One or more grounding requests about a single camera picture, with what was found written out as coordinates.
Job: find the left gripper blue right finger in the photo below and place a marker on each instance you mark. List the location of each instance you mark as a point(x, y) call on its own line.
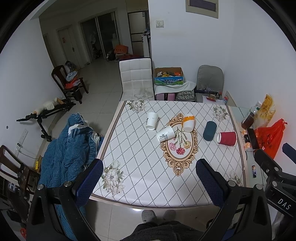
point(208, 178)

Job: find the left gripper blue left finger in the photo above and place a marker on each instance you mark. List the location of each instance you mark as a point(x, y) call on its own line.
point(86, 182)

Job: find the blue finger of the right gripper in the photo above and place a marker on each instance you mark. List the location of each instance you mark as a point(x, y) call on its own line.
point(266, 163)
point(289, 151)

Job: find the red ribbed paper cup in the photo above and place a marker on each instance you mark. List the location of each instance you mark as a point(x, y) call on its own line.
point(227, 138)

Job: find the dark teal paper cup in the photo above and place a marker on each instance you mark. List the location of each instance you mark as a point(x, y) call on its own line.
point(209, 131)

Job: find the orange and white paper cup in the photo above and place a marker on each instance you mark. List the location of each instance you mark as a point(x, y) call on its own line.
point(188, 123)

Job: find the white paper cup green text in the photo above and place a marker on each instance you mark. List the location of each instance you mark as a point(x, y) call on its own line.
point(165, 134)

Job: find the orange plastic bag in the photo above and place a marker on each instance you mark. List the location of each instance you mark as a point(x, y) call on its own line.
point(269, 138)

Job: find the brown glass jar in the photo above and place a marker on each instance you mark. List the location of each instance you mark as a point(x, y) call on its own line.
point(248, 121)

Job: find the blue quilted blanket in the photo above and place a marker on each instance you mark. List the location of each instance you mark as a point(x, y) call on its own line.
point(53, 213)

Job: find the yellow snack bag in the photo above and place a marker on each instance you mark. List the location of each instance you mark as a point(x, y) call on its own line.
point(266, 112)

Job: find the dark wooden chair near left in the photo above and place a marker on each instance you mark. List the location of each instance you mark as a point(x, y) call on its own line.
point(21, 180)

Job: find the dark wooden chair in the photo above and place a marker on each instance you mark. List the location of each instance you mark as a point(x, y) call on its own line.
point(21, 180)
point(69, 83)

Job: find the grey slipper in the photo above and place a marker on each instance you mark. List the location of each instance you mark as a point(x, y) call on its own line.
point(148, 216)

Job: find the floral diamond pattern tablecloth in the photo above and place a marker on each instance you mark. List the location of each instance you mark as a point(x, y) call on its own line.
point(140, 171)

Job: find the black tripod stand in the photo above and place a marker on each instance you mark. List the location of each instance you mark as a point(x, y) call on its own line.
point(48, 109)

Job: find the grey cushioned chair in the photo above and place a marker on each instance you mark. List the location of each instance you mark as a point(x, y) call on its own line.
point(210, 80)

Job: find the cardboard box with items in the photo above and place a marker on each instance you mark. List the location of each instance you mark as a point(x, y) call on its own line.
point(168, 76)

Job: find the white padded chair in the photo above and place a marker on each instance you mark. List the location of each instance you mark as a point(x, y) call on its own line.
point(136, 78)

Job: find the grey wall panel box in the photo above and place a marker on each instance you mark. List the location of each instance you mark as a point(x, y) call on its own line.
point(206, 8)

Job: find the white wall switch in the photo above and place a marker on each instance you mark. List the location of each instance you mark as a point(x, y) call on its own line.
point(160, 23)

